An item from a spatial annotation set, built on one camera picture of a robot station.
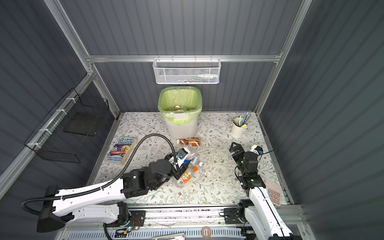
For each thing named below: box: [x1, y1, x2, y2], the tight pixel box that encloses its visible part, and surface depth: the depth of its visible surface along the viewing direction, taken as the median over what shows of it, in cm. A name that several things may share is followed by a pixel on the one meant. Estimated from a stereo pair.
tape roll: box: [201, 226, 212, 239], surface depth 72 cm
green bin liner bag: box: [157, 86, 203, 126], surface depth 96 cm
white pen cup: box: [231, 112, 252, 137], surface depth 102 cm
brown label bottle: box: [176, 137, 201, 147], surface depth 100 cm
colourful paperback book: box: [104, 136, 138, 165], surface depth 98 cm
